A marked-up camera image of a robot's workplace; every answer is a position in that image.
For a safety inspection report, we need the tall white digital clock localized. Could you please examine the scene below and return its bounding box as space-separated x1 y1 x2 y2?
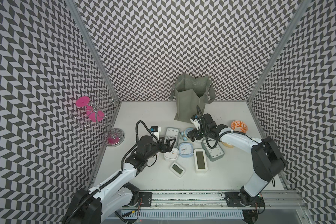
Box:
194 149 208 173

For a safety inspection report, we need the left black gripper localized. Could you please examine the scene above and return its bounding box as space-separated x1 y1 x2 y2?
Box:
145 137 176 160

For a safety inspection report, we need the green rectangular analog clock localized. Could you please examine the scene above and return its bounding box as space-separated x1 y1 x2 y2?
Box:
165 127 180 140

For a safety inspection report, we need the orange patterned bowl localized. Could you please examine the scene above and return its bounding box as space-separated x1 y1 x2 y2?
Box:
231 120 248 133

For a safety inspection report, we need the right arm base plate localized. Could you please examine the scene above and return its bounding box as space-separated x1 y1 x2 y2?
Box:
223 192 266 209

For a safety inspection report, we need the aluminium front rail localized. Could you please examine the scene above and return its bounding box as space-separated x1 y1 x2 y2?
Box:
72 190 309 211

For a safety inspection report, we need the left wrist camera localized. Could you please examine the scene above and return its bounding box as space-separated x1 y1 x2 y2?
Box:
151 126 161 140

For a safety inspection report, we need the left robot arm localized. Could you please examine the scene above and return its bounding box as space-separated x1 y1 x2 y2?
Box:
62 127 176 224

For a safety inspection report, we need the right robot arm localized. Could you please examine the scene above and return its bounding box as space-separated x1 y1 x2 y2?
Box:
188 106 287 207

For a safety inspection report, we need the orange round clock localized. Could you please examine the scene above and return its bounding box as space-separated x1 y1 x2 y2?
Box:
222 142 235 148

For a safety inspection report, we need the white tilted digital clock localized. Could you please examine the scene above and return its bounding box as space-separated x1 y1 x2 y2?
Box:
169 162 185 178

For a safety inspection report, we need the large green analog clock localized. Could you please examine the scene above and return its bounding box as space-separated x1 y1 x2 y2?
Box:
201 140 225 161

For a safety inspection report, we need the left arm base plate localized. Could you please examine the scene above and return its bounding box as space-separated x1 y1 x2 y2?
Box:
128 192 153 207

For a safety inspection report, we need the blue twin-bell alarm clock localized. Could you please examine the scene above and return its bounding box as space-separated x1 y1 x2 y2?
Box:
179 127 194 141

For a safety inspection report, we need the white square analog clock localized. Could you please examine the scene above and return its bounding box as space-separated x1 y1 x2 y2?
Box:
164 147 179 162

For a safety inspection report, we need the blue square alarm clock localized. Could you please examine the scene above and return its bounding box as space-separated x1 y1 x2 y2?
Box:
179 142 194 158

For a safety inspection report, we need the green canvas bag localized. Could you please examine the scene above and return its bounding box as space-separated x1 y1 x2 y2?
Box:
170 73 216 123

